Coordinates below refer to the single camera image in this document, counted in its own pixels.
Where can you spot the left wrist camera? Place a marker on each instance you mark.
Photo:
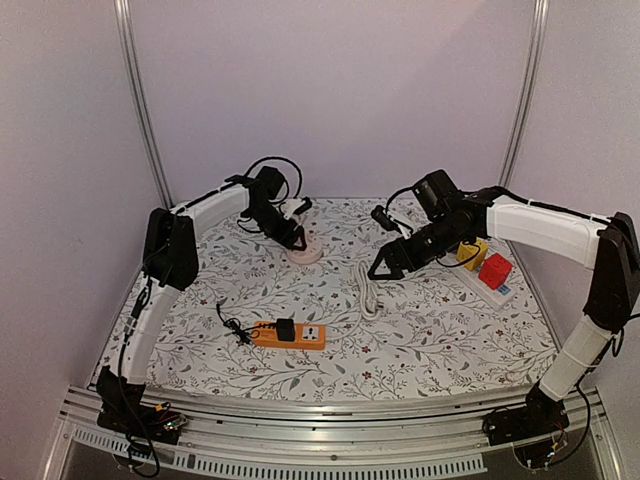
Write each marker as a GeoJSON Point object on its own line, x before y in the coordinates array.
{"type": "Point", "coordinates": [294, 206]}

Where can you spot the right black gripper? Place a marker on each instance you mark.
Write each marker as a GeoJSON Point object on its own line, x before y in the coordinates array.
{"type": "Point", "coordinates": [401, 251]}

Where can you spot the yellow cube socket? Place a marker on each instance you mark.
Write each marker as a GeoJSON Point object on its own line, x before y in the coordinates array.
{"type": "Point", "coordinates": [472, 255]}

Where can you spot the floral table mat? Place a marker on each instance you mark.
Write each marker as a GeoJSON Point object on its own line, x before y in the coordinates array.
{"type": "Point", "coordinates": [425, 335]}

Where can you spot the aluminium front rail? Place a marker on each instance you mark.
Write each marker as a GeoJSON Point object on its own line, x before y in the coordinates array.
{"type": "Point", "coordinates": [429, 438]}

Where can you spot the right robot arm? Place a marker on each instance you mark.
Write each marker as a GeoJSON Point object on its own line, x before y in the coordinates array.
{"type": "Point", "coordinates": [605, 247]}

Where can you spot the black power adapter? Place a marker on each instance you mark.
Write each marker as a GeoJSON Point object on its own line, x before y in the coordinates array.
{"type": "Point", "coordinates": [285, 330]}

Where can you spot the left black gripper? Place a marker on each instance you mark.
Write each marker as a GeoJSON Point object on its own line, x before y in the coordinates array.
{"type": "Point", "coordinates": [287, 238]}

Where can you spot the red cube socket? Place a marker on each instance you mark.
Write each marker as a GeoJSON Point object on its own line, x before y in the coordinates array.
{"type": "Point", "coordinates": [495, 271]}

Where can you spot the left aluminium post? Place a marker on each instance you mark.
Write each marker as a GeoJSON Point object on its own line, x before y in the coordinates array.
{"type": "Point", "coordinates": [125, 28]}

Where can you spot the pink round socket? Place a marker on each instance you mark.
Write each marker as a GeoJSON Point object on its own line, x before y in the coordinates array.
{"type": "Point", "coordinates": [311, 254]}

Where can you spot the aluminium post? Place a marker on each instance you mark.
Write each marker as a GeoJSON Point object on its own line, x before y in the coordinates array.
{"type": "Point", "coordinates": [125, 28]}
{"type": "Point", "coordinates": [523, 107]}

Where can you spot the white power strip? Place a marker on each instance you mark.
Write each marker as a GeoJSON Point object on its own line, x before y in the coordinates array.
{"type": "Point", "coordinates": [496, 298]}

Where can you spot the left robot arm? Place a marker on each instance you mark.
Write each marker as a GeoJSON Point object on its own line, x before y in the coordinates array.
{"type": "Point", "coordinates": [170, 265]}

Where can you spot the orange power strip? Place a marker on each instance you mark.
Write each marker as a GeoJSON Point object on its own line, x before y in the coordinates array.
{"type": "Point", "coordinates": [307, 337]}

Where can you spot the right aluminium post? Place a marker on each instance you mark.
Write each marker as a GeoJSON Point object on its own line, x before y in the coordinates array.
{"type": "Point", "coordinates": [523, 107]}

